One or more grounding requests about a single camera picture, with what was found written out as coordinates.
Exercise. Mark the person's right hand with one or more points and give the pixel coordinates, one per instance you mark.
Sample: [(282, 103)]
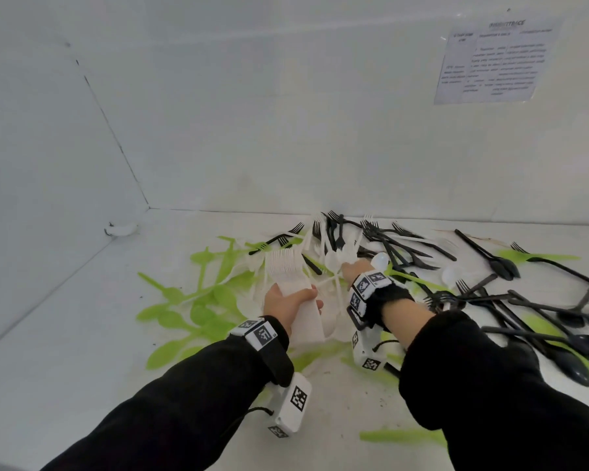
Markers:
[(358, 270)]

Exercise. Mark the pile of black plastic forks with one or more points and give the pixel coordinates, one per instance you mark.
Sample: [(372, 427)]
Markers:
[(520, 309)]

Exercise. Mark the black marker left wrist band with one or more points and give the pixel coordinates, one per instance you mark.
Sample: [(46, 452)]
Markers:
[(265, 338)]

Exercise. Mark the black marker wrist band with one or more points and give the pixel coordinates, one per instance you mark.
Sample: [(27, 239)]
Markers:
[(265, 338), (378, 294)]

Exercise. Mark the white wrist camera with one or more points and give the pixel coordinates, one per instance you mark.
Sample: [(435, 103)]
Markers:
[(289, 402), (368, 353)]

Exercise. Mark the person's left hand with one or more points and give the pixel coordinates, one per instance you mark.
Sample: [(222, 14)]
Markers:
[(287, 309)]

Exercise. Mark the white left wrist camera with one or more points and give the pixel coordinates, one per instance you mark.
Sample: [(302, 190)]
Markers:
[(289, 402)]

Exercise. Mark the person's left forearm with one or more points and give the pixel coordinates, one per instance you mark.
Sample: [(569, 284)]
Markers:
[(176, 412)]

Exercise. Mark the pile of plastic cutlery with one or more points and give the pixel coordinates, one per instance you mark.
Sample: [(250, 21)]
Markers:
[(201, 313)]

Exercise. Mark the small white wall clip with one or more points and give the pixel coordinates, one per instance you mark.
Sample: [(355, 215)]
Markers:
[(120, 230)]

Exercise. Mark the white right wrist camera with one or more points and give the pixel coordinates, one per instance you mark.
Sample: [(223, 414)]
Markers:
[(368, 353)]

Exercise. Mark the printed paper wall notice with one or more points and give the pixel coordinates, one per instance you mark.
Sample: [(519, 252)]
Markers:
[(496, 63)]

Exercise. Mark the black marker right wrist band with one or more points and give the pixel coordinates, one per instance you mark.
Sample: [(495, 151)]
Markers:
[(378, 294)]

